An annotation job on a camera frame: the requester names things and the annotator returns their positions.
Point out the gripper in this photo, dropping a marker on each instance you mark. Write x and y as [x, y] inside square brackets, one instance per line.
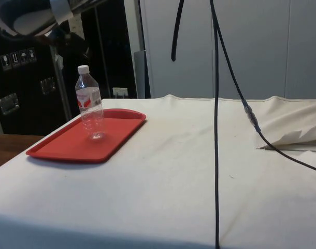
[60, 33]

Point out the clear plastic bottle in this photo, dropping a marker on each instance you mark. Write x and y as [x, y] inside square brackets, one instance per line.
[90, 103]

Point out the red tray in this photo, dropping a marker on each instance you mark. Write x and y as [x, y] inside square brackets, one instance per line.
[70, 147]

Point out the black cabinet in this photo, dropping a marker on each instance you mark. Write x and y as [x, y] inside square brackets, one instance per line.
[26, 83]

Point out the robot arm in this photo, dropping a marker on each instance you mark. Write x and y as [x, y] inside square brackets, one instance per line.
[23, 22]

